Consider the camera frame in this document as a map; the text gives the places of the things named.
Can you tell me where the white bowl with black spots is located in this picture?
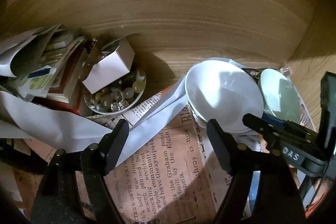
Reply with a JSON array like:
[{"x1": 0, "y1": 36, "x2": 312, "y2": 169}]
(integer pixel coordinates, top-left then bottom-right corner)
[{"x1": 185, "y1": 60, "x2": 264, "y2": 134}]

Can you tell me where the mint green bowl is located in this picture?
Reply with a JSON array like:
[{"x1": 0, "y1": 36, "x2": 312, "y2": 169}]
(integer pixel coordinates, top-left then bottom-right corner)
[{"x1": 258, "y1": 68, "x2": 301, "y2": 123}]

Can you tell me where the printed newspaper table covering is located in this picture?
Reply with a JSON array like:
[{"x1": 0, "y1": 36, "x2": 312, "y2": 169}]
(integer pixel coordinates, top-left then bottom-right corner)
[{"x1": 0, "y1": 63, "x2": 316, "y2": 224}]

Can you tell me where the small bowl of glass marbles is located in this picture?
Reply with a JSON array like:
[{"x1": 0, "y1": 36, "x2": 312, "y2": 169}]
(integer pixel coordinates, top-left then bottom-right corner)
[{"x1": 83, "y1": 64, "x2": 146, "y2": 115}]

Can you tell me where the grey folded paper sheet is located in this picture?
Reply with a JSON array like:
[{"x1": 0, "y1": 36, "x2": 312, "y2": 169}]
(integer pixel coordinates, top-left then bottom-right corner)
[{"x1": 0, "y1": 57, "x2": 250, "y2": 167}]

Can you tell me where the small white cardboard box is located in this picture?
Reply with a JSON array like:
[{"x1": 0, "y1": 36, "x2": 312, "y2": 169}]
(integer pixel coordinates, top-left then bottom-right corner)
[{"x1": 82, "y1": 37, "x2": 135, "y2": 94}]

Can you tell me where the stack of newspapers and books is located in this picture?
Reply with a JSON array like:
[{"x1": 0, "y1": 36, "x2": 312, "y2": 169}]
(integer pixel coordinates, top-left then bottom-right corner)
[{"x1": 1, "y1": 24, "x2": 85, "y2": 101}]

